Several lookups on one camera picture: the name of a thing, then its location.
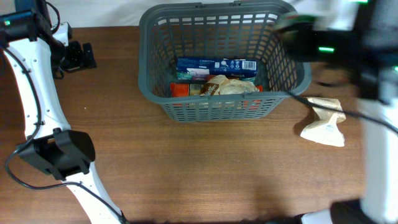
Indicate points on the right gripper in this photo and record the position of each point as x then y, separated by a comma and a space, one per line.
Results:
297, 43

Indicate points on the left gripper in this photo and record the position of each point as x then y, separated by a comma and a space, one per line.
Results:
78, 61

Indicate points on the beige paper bag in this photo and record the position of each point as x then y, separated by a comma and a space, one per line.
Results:
324, 129

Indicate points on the grey plastic basket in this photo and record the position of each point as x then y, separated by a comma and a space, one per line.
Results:
233, 30

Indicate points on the orange spaghetti packet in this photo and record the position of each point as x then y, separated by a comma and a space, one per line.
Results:
184, 90

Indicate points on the blue carton box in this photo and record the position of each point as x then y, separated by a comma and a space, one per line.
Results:
204, 69

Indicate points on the brown snack bag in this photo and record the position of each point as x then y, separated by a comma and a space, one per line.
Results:
221, 85

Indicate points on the green lid jar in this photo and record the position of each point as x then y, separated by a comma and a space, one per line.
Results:
292, 20

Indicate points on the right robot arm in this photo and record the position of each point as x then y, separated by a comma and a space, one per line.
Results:
362, 37

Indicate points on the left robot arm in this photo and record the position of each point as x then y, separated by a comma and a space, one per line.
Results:
40, 52

